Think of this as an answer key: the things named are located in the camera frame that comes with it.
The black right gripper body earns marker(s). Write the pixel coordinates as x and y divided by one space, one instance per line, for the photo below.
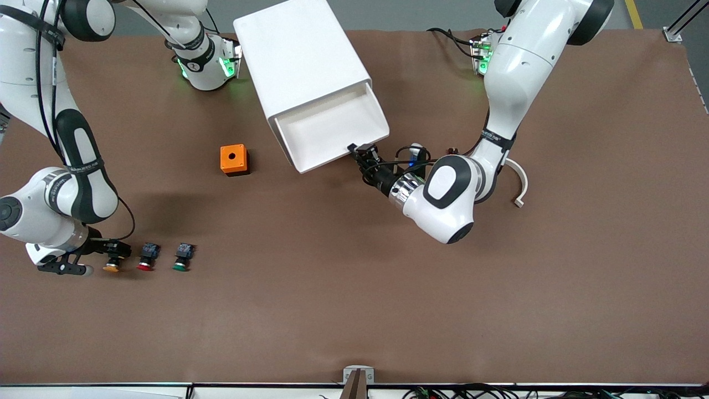
99 245

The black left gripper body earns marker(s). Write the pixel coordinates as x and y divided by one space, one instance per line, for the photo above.
380 179

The yellow push button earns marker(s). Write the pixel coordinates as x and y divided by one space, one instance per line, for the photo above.
112 268

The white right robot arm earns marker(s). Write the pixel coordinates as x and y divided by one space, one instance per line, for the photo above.
22 83

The red push button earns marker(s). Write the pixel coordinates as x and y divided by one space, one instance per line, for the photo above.
148 257

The green push button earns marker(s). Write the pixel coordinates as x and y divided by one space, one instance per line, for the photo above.
183 257

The brown table mat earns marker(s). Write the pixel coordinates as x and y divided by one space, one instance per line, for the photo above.
354 277

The orange button enclosure box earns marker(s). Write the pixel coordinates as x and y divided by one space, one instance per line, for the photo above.
234 159

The white curved plastic bracket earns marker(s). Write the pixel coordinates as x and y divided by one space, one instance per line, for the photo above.
523 183

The grey table edge bracket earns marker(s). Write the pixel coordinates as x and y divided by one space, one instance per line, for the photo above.
349 372

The dark camera stand post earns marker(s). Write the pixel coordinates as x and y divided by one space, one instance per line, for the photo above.
355 388

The aluminium frame profile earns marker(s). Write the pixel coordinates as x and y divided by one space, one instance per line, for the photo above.
678 27

